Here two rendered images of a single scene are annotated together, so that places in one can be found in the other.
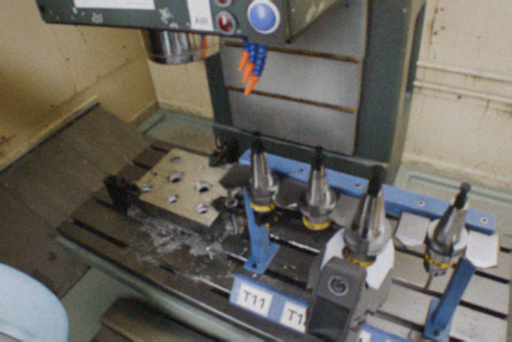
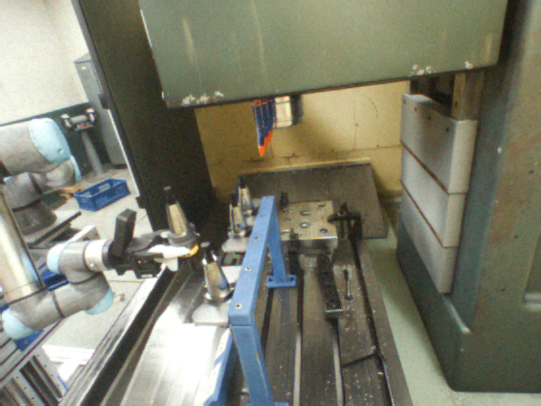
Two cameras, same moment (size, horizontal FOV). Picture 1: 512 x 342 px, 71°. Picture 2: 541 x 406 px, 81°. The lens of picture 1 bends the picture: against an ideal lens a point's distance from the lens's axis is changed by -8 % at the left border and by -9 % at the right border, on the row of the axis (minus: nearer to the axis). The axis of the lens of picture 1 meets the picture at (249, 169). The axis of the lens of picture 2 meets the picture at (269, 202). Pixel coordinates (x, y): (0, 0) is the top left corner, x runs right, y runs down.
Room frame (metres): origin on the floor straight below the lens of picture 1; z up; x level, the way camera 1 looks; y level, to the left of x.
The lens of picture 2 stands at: (0.27, -0.79, 1.63)
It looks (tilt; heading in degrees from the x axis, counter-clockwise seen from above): 26 degrees down; 66
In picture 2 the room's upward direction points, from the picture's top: 9 degrees counter-clockwise
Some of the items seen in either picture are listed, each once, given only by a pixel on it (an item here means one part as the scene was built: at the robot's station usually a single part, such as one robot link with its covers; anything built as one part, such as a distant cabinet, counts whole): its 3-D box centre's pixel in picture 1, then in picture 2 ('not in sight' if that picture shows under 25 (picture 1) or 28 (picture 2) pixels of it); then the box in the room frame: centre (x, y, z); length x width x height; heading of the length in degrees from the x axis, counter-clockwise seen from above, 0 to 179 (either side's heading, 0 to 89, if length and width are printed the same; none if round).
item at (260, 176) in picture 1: (260, 165); (244, 197); (0.54, -0.02, 1.26); 0.04 x 0.04 x 0.07
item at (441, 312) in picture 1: (457, 283); (255, 373); (0.37, -0.37, 1.05); 0.10 x 0.05 x 0.30; 146
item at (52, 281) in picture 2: not in sight; (57, 283); (-0.08, 0.39, 0.98); 0.09 x 0.09 x 0.09; 51
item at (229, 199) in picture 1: (235, 213); (294, 247); (0.71, 0.05, 0.97); 0.13 x 0.03 x 0.15; 56
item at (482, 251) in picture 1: (481, 250); (211, 314); (0.32, -0.34, 1.21); 0.07 x 0.05 x 0.01; 146
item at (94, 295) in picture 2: not in sight; (86, 293); (0.08, 0.01, 1.14); 0.11 x 0.08 x 0.11; 7
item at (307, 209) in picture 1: (317, 201); (241, 232); (0.48, -0.11, 1.21); 0.06 x 0.06 x 0.03
